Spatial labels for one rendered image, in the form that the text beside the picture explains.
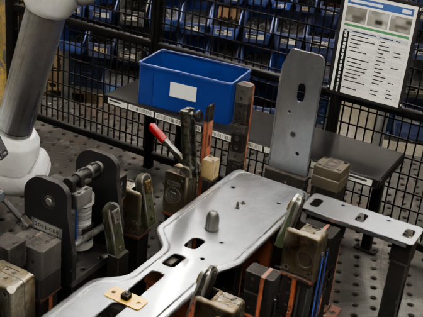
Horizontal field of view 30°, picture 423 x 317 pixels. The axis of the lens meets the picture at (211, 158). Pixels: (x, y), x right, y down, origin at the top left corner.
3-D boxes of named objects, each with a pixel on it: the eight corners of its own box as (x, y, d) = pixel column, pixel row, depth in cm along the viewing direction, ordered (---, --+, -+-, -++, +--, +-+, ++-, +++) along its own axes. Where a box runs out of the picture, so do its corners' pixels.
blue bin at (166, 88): (228, 126, 230) (232, 83, 225) (135, 102, 240) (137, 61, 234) (247, 108, 244) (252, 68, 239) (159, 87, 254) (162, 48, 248)
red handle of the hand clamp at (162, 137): (190, 171, 193) (147, 124, 195) (185, 176, 194) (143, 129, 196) (199, 165, 196) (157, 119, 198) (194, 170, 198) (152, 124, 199)
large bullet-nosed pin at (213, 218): (213, 239, 181) (216, 214, 178) (201, 235, 182) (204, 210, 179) (220, 234, 183) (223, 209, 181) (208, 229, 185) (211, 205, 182)
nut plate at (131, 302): (149, 302, 154) (149, 297, 154) (138, 311, 151) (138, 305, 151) (114, 286, 158) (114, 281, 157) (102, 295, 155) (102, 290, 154)
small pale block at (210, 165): (201, 283, 214) (213, 163, 199) (190, 278, 216) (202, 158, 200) (208, 277, 217) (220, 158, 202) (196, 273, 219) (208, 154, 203)
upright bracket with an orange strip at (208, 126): (193, 273, 218) (209, 106, 197) (189, 272, 219) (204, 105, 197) (198, 269, 220) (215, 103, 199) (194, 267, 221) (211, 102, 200)
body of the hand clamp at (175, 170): (176, 295, 208) (186, 177, 193) (154, 287, 211) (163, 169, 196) (187, 285, 213) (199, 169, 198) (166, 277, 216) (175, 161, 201)
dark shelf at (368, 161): (377, 190, 208) (380, 180, 207) (102, 102, 245) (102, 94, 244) (403, 162, 225) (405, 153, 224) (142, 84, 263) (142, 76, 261)
